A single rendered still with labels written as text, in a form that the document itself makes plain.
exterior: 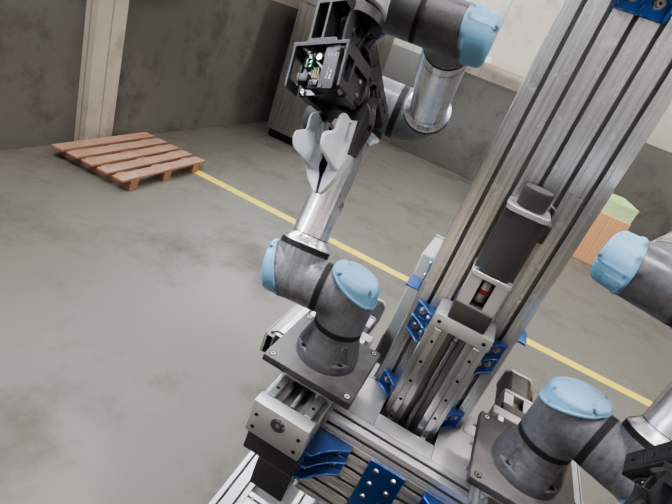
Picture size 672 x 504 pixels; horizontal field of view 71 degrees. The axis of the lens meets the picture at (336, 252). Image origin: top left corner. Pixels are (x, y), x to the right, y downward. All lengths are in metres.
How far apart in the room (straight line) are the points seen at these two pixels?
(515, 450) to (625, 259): 0.57
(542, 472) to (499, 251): 0.45
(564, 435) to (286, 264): 0.64
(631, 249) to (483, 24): 0.34
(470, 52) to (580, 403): 0.66
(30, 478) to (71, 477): 0.13
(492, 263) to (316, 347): 0.42
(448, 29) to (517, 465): 0.83
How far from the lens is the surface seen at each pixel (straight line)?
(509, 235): 0.98
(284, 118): 6.58
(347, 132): 0.56
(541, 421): 1.06
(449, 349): 1.12
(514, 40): 8.67
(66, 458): 2.17
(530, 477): 1.11
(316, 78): 0.55
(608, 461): 1.04
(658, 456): 0.60
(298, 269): 1.01
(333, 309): 1.01
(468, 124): 8.69
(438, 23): 0.70
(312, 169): 0.56
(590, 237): 7.04
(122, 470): 2.13
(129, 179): 4.06
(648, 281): 0.65
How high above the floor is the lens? 1.73
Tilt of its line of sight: 25 degrees down
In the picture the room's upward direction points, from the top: 21 degrees clockwise
